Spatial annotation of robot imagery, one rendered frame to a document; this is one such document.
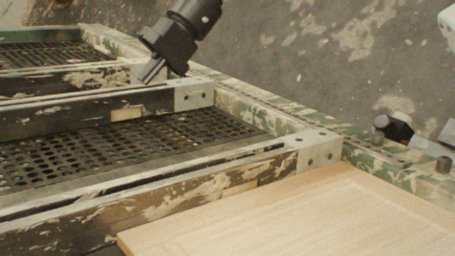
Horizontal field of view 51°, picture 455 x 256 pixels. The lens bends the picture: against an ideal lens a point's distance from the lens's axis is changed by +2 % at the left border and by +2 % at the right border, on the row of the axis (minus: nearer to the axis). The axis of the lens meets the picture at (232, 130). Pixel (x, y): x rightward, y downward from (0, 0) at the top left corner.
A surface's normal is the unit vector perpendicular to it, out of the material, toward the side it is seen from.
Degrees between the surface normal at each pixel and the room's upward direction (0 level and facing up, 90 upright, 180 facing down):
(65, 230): 90
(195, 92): 90
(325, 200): 54
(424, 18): 0
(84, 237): 90
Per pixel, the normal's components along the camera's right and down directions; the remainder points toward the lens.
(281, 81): -0.62, -0.40
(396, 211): 0.06, -0.93
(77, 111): 0.60, 0.32
